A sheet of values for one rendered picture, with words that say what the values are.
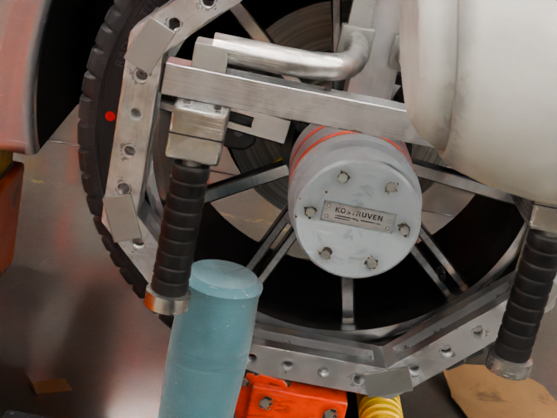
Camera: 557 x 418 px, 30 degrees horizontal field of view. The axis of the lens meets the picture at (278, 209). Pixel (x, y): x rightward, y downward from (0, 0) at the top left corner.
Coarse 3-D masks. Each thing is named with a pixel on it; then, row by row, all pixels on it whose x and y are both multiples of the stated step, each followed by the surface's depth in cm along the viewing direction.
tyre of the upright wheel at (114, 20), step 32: (128, 0) 120; (160, 0) 119; (128, 32) 121; (96, 64) 122; (96, 96) 123; (96, 128) 125; (96, 160) 126; (96, 192) 128; (96, 224) 130; (480, 352) 134
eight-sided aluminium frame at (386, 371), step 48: (192, 0) 111; (240, 0) 111; (144, 48) 113; (144, 96) 115; (144, 144) 117; (144, 192) 124; (144, 240) 121; (288, 336) 129; (432, 336) 126; (480, 336) 124; (336, 384) 126; (384, 384) 126
